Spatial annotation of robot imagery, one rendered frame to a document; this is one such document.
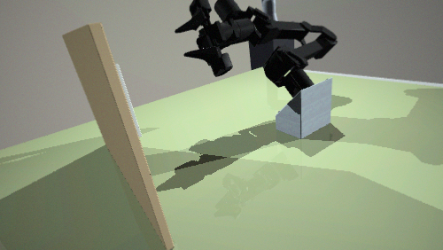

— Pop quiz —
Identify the tan wooden board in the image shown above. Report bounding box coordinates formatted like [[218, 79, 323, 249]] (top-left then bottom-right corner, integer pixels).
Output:
[[62, 22, 175, 250]]

